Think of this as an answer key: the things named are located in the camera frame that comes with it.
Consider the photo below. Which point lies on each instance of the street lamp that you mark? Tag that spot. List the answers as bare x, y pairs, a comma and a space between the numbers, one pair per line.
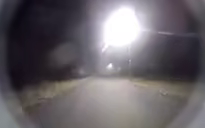
121, 28

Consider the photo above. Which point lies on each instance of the pale grass verge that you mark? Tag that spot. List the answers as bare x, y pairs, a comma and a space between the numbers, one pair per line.
46, 91
163, 87

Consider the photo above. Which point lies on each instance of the grey asphalt road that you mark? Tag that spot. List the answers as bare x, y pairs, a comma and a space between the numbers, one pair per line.
106, 103

